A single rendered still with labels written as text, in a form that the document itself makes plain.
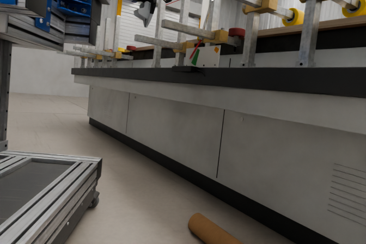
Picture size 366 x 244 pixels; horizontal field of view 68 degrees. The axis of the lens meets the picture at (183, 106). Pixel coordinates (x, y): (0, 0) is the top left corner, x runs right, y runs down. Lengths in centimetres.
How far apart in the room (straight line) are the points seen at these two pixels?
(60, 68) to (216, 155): 754
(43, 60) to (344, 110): 825
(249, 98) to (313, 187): 42
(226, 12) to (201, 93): 1056
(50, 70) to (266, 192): 788
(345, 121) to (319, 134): 27
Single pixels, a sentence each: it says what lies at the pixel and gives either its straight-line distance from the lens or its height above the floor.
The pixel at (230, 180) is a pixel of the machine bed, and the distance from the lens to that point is 150.
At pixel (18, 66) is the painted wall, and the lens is 865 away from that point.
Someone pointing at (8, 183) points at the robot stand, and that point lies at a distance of 113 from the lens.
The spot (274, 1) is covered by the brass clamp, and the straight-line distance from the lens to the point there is 114.
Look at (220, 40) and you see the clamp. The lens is 126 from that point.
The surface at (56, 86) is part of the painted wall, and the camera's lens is 874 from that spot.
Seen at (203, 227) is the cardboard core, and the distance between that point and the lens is 116.
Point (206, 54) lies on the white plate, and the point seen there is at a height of 76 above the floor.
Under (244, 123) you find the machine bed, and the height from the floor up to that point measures 45.
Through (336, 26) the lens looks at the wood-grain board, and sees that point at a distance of 117.
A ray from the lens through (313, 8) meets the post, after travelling 101.
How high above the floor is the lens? 59
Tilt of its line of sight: 4 degrees down
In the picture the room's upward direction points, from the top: 6 degrees clockwise
